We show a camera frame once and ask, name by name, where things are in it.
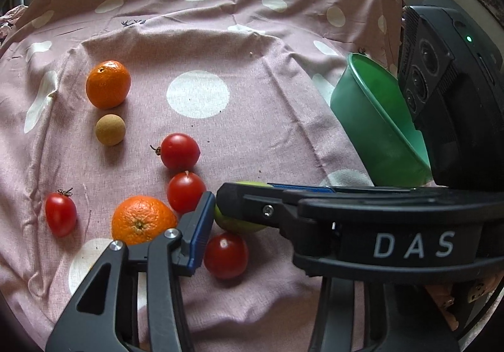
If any brown longan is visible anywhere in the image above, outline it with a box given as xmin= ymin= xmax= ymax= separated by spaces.
xmin=95 ymin=114 xmax=127 ymax=146

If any orange mandarin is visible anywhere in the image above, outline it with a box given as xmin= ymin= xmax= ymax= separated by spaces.
xmin=111 ymin=196 xmax=179 ymax=246
xmin=86 ymin=61 xmax=131 ymax=109

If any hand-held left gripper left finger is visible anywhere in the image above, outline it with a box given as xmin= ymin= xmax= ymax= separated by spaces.
xmin=45 ymin=190 xmax=216 ymax=352

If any pink polka dot blanket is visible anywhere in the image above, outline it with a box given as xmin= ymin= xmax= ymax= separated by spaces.
xmin=0 ymin=0 xmax=436 ymax=352

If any round red tomato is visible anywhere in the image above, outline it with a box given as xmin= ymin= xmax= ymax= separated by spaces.
xmin=203 ymin=233 xmax=249 ymax=280
xmin=167 ymin=171 xmax=207 ymax=215

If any red tomato with stem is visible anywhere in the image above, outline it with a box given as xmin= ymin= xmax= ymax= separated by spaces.
xmin=151 ymin=133 xmax=201 ymax=170
xmin=45 ymin=188 xmax=78 ymax=238

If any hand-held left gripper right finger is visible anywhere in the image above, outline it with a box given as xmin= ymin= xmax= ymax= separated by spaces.
xmin=320 ymin=275 xmax=461 ymax=352

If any green jujube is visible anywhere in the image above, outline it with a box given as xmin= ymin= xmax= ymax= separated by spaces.
xmin=215 ymin=181 xmax=273 ymax=235

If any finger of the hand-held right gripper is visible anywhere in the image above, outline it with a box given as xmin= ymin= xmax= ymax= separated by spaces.
xmin=216 ymin=182 xmax=339 ymax=254
xmin=267 ymin=182 xmax=445 ymax=195

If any crumpled floral cloth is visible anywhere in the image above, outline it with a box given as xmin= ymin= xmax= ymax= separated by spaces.
xmin=0 ymin=5 xmax=28 ymax=45

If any green plastic bowl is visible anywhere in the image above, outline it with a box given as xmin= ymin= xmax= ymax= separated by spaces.
xmin=330 ymin=53 xmax=434 ymax=187

